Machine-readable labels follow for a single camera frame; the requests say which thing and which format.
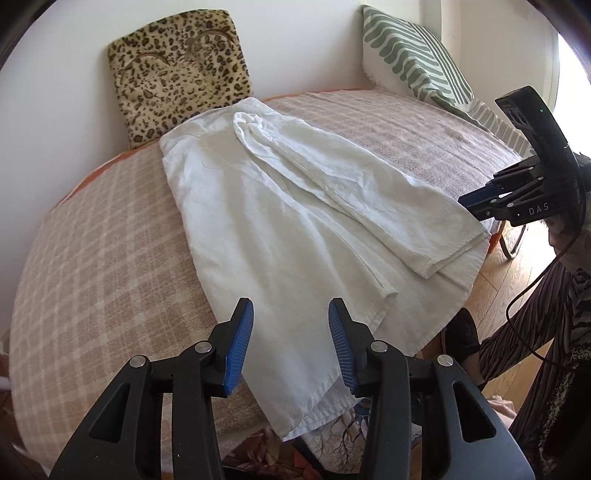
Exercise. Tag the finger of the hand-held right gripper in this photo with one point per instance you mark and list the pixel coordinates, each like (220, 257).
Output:
(517, 177)
(480, 199)

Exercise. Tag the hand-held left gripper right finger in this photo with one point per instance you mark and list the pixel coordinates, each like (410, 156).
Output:
(344, 346)

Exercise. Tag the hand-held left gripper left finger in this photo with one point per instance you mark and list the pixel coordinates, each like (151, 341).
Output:
(238, 346)

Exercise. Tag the white pants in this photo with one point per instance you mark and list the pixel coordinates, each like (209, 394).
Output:
(277, 207)

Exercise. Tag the metal chair leg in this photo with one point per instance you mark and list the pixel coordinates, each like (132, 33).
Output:
(508, 253)

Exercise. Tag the black slipper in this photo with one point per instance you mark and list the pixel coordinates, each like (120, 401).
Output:
(461, 337)

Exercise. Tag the person's patterned clothing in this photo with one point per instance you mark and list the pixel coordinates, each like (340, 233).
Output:
(554, 314)

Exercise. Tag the green striped pillow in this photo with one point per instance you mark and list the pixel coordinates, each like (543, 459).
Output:
(406, 50)

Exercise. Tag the beige plaid blanket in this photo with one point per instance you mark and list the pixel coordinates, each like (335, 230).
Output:
(92, 254)

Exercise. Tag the leopard print pillow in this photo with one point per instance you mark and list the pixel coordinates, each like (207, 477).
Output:
(175, 69)

